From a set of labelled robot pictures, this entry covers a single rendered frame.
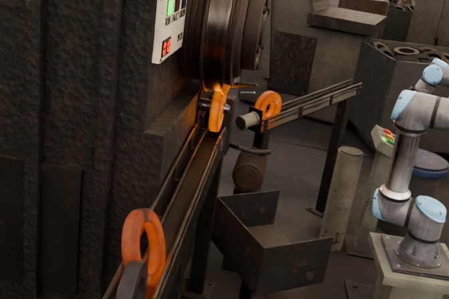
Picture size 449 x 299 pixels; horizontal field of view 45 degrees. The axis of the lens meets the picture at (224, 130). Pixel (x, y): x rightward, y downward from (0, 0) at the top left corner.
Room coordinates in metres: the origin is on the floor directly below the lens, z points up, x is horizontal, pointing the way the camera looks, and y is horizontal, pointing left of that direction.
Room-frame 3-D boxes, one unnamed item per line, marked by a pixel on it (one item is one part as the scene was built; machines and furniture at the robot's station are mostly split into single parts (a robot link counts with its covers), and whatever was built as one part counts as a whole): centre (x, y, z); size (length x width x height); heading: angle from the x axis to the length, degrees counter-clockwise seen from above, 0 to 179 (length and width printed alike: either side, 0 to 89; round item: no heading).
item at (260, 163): (2.13, -0.13, 0.27); 0.22 x 0.13 x 0.53; 174
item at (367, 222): (2.41, -0.76, 0.31); 0.24 x 0.16 x 0.62; 174
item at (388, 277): (1.88, -0.82, 0.28); 0.32 x 0.32 x 0.04; 88
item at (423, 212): (1.88, -0.81, 0.49); 0.13 x 0.12 x 0.14; 66
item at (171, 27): (1.49, 0.18, 1.15); 0.26 x 0.02 x 0.18; 174
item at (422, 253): (1.87, -0.82, 0.37); 0.15 x 0.15 x 0.10
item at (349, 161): (2.39, -0.60, 0.26); 0.12 x 0.12 x 0.52
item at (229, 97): (2.05, 0.03, 0.68); 0.11 x 0.08 x 0.24; 84
